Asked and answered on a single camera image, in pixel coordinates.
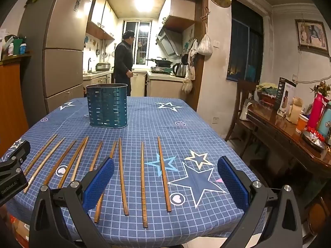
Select beige wall cabinet block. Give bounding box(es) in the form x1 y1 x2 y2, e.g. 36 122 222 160
158 0 195 34

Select red thermos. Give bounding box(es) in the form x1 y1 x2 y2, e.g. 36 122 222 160
306 93 326 130

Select barred kitchen window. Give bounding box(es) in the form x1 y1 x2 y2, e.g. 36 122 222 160
122 20 152 65

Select cardboard box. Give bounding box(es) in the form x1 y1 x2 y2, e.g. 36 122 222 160
8 213 30 248

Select beige hanging cloth bag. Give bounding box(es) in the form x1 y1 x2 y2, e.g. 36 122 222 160
182 39 198 95

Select white plastic bag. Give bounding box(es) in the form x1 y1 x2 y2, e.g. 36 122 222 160
197 23 213 56

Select black wok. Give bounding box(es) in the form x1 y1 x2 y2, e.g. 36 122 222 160
145 57 173 67

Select framed picture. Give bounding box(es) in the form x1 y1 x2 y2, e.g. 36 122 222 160
295 19 330 55

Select beige kitchen base cabinets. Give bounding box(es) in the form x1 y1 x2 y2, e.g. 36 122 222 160
83 69 193 100

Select blue star checked tablecloth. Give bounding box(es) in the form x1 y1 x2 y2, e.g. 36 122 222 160
0 96 267 246

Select orange wooden cabinet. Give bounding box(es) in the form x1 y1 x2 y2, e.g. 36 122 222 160
0 54 33 158

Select blue metal utensil holder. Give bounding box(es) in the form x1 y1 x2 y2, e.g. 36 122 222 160
86 83 128 129

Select brown refrigerator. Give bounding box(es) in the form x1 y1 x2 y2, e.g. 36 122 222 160
18 0 95 114

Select ceiling light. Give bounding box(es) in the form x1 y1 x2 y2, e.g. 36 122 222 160
134 0 156 12

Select beige paper packet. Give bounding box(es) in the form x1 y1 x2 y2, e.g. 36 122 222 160
287 97 303 124

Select beige wall cabinet row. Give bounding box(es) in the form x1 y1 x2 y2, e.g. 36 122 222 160
86 0 119 40

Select steel range hood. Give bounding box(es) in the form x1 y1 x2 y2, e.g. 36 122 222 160
156 26 183 57

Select steel electric kettle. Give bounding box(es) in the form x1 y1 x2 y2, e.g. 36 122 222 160
172 62 187 77

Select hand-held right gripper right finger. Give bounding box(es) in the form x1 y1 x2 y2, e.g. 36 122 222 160
217 156 303 248

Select candy dish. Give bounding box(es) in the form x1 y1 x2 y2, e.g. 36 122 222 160
301 126 326 150

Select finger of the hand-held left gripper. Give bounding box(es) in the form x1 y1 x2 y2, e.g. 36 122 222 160
0 140 31 164
0 157 24 184

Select dark wooden sideboard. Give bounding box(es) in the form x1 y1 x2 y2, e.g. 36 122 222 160
246 101 331 241

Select black appliance box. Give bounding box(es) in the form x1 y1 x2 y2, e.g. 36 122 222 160
273 77 297 110

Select light blue bottle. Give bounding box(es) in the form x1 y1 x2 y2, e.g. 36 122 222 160
317 101 331 145

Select wooden chair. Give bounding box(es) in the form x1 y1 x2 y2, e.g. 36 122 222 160
224 80 259 142

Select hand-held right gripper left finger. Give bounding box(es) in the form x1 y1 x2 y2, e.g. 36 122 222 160
29 157 115 248

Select orange paper cup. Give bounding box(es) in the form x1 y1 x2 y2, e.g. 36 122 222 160
295 114 309 133

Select group of wooden chopsticks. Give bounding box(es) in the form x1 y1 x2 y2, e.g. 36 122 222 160
23 134 172 229

